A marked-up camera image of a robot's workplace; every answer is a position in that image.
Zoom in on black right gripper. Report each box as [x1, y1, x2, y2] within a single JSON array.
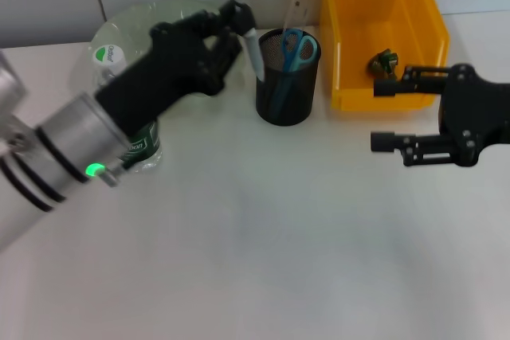
[[370, 63, 510, 168]]

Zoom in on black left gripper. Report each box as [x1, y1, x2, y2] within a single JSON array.
[[94, 0, 257, 135]]

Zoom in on grey white pen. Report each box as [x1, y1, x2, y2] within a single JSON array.
[[225, 0, 267, 81]]

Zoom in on green plastic wrapper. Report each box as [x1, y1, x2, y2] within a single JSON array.
[[368, 48, 400, 78]]

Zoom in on blue scissors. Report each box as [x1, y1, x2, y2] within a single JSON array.
[[270, 27, 319, 118]]

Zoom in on clear plastic ruler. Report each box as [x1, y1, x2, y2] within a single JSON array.
[[282, 0, 311, 41]]

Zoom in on clear water bottle green label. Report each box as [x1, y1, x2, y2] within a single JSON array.
[[92, 44, 163, 174]]

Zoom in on black mesh pen holder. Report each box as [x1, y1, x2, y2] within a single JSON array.
[[254, 28, 322, 128]]

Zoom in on green glass fruit plate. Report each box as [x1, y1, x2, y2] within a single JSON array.
[[88, 0, 247, 112]]

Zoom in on yellow plastic bin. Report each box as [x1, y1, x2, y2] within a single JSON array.
[[318, 0, 451, 111]]

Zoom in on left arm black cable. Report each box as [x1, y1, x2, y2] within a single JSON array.
[[102, 162, 127, 189]]

